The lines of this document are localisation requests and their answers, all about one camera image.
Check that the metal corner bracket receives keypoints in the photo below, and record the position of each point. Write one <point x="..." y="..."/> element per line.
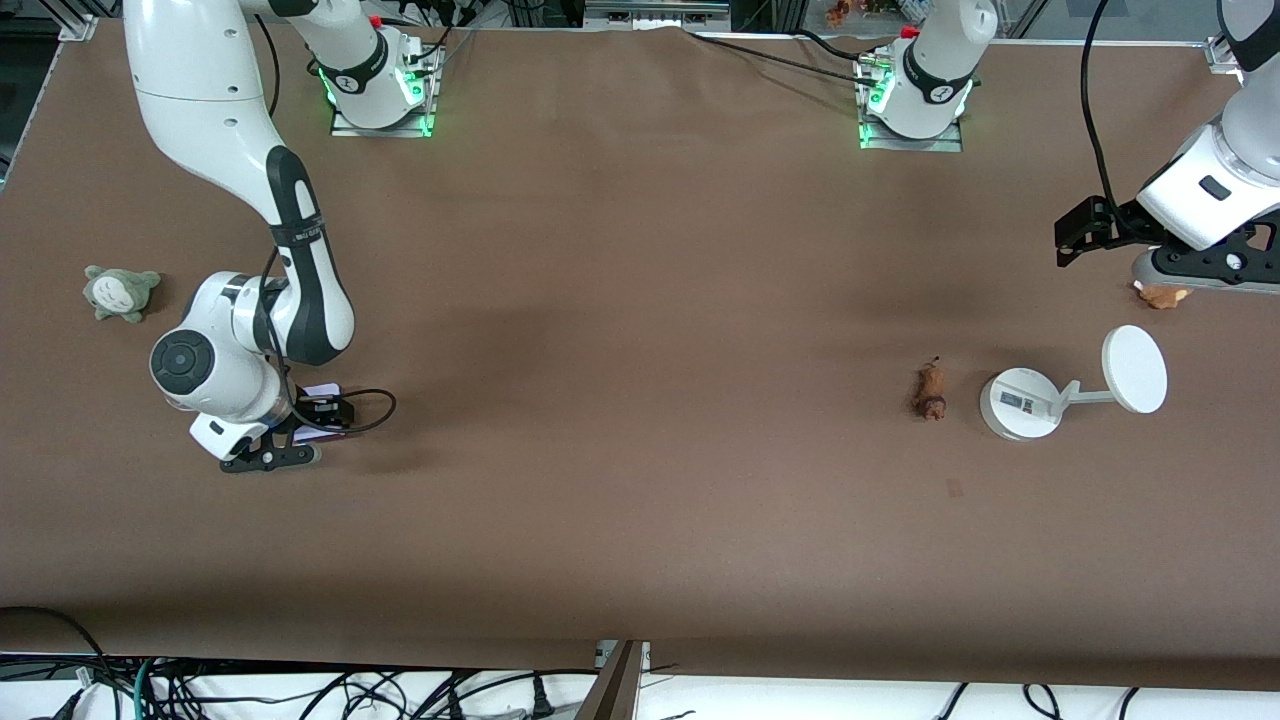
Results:
<point x="1220" y="52"/>

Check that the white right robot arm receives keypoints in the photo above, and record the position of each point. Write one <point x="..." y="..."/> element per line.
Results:
<point x="200" y="90"/>

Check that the orange background toy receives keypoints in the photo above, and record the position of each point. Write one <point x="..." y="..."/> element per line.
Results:
<point x="838" y="12"/>

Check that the aluminium corner rail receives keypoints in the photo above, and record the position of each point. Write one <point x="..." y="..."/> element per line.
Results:
<point x="78" y="25"/>

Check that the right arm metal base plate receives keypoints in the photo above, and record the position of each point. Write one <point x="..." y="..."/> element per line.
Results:
<point x="385" y="130"/>

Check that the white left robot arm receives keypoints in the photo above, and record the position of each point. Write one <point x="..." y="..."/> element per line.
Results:
<point x="940" y="50"/>

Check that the grey aluminium beam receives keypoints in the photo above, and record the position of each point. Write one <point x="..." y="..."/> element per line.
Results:
<point x="612" y="690"/>

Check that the white round stand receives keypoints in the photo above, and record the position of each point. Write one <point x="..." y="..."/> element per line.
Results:
<point x="1020" y="403"/>

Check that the grey-green plush toy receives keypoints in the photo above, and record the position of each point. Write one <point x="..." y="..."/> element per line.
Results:
<point x="118" y="293"/>

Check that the small brown plush toy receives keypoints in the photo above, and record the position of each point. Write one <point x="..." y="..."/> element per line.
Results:
<point x="1163" y="295"/>

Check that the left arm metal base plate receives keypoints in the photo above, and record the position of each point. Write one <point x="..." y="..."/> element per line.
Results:
<point x="920" y="146"/>

